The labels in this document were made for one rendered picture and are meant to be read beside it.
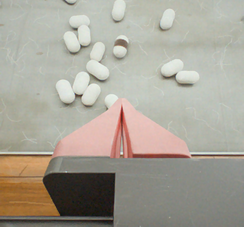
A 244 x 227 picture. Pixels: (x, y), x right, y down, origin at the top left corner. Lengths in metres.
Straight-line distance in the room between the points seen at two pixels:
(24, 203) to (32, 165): 0.04
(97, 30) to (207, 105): 0.22
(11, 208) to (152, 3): 0.37
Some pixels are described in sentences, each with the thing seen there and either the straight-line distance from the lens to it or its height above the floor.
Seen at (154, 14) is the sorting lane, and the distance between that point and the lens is 0.33.
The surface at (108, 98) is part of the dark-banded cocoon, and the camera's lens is 0.23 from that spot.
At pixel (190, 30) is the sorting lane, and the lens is 0.33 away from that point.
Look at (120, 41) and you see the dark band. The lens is 0.27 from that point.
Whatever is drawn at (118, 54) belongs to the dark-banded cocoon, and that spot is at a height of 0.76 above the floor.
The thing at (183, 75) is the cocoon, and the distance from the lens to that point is 0.26.
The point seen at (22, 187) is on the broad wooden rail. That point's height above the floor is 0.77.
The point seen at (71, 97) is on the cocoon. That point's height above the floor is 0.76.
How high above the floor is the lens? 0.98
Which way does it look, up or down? 76 degrees down
